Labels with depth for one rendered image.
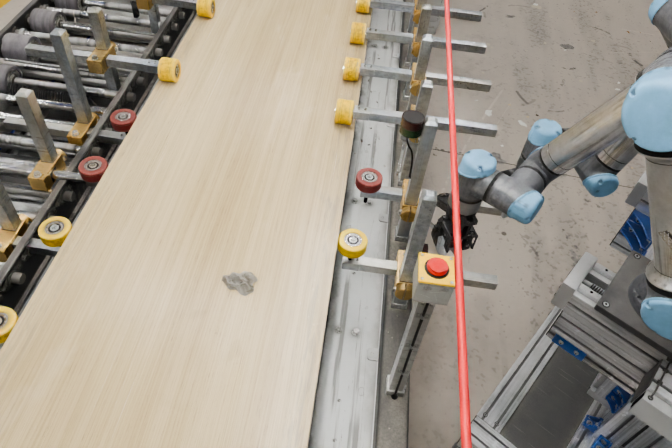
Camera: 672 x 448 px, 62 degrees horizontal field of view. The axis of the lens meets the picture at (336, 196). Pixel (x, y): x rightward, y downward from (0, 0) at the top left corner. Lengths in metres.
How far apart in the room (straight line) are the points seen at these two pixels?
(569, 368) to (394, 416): 0.99
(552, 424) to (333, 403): 0.89
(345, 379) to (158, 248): 0.61
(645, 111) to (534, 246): 1.97
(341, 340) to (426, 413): 0.73
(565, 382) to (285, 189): 1.26
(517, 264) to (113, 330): 1.94
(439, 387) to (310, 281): 1.06
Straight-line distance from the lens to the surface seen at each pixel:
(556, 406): 2.22
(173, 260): 1.48
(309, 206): 1.58
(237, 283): 1.41
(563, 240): 3.00
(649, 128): 1.00
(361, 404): 1.58
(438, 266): 1.08
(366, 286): 1.77
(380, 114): 1.82
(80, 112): 2.01
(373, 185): 1.65
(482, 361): 2.45
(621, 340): 1.52
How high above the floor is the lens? 2.07
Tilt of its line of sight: 46 degrees down
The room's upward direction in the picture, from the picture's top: 6 degrees clockwise
